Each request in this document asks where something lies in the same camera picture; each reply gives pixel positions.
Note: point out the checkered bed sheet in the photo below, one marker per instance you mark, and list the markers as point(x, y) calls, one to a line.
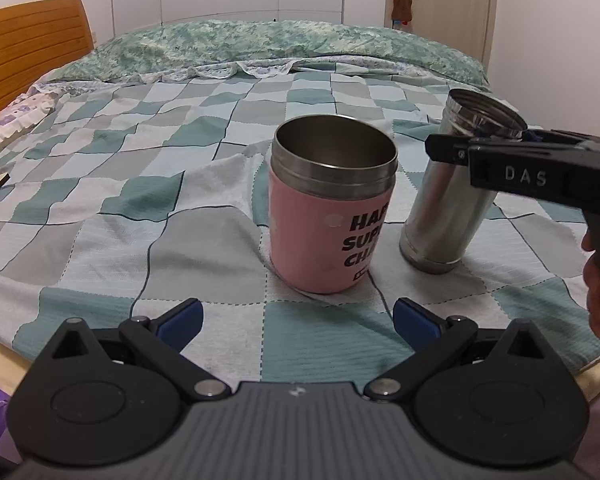
point(130, 240)

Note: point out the green floral quilt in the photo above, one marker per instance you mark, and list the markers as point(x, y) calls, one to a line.
point(240, 42)

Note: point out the purple flowered pillow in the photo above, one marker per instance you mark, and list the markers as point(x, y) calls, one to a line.
point(10, 117)

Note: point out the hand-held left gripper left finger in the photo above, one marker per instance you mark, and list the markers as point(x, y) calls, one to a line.
point(182, 324)

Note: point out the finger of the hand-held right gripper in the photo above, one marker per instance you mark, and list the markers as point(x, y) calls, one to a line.
point(560, 136)
point(447, 149)

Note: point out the cream door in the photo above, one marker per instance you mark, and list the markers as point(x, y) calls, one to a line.
point(445, 0)

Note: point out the wooden headboard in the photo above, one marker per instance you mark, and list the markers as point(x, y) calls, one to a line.
point(25, 45)

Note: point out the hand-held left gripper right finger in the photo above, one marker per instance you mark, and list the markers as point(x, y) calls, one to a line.
point(414, 327)

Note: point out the silver steel cup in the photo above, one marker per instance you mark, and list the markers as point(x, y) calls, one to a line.
point(440, 220)

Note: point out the pink steel cup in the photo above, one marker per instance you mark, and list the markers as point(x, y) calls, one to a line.
point(310, 240)

